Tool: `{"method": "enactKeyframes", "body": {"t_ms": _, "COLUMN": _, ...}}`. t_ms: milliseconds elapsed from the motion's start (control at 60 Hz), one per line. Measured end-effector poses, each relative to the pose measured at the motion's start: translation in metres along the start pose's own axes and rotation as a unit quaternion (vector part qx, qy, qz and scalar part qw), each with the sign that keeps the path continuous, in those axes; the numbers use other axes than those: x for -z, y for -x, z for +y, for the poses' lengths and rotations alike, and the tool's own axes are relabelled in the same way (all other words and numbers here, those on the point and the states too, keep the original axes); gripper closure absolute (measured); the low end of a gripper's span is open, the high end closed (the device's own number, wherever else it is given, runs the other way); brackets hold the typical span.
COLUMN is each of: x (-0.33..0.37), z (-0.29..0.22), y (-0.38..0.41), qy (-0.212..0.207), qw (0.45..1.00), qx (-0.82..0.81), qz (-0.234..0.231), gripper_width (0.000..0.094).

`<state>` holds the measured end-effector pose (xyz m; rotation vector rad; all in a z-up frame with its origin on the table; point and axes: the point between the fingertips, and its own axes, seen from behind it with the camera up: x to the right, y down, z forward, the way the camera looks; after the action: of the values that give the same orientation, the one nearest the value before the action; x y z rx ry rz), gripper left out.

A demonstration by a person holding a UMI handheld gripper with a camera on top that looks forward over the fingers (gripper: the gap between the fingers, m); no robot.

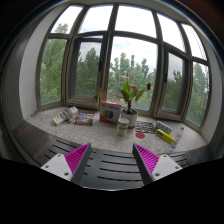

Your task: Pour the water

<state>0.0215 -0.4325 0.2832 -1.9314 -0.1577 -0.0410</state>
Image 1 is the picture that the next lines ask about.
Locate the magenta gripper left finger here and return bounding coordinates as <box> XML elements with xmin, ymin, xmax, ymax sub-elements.
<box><xmin>42</xmin><ymin>143</ymin><xmax>91</xmax><ymax>184</ymax></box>

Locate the dark slatted radiator cover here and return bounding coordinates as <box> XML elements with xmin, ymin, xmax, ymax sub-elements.
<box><xmin>10</xmin><ymin>120</ymin><xmax>214</xmax><ymax>191</ymax></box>

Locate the green plant with red flowers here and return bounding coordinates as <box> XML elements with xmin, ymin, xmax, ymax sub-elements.
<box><xmin>120</xmin><ymin>75</ymin><xmax>151</xmax><ymax>115</ymax></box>

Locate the red round lid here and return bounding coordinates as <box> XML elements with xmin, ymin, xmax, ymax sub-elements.
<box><xmin>136</xmin><ymin>132</ymin><xmax>145</xmax><ymax>139</ymax></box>

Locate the light blue patterned box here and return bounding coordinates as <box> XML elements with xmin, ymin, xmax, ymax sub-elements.
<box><xmin>155</xmin><ymin>121</ymin><xmax>172</xmax><ymax>134</ymax></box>

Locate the black white patterned mat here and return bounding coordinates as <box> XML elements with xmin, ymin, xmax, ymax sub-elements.
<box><xmin>135</xmin><ymin>121</ymin><xmax>156</xmax><ymax>134</ymax></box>

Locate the yellow rectangular box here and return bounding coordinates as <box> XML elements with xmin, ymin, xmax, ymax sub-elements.
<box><xmin>156</xmin><ymin>129</ymin><xmax>174</xmax><ymax>144</ymax></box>

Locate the red box with coloured rings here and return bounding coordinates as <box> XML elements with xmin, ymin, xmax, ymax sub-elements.
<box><xmin>100</xmin><ymin>101</ymin><xmax>121</xmax><ymax>123</ymax></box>

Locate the white paper cup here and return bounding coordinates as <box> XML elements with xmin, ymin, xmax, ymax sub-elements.
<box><xmin>117</xmin><ymin>118</ymin><xmax>129</xmax><ymax>136</ymax></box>

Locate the large bay window frame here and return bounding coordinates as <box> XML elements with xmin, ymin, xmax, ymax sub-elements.
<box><xmin>37</xmin><ymin>2</ymin><xmax>210</xmax><ymax>128</ymax></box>

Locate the white flower pot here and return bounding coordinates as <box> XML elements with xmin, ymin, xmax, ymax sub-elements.
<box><xmin>121</xmin><ymin>109</ymin><xmax>138</xmax><ymax>129</ymax></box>

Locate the clear plastic water bottle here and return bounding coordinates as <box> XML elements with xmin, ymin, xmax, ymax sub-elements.
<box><xmin>169</xmin><ymin>126</ymin><xmax>184</xmax><ymax>151</ymax></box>

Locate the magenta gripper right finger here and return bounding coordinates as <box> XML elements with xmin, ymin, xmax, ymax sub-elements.
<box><xmin>132</xmin><ymin>144</ymin><xmax>182</xmax><ymax>185</ymax></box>

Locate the dark flat box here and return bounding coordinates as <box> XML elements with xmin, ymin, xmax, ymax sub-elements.
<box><xmin>74</xmin><ymin>113</ymin><xmax>94</xmax><ymax>126</ymax></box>

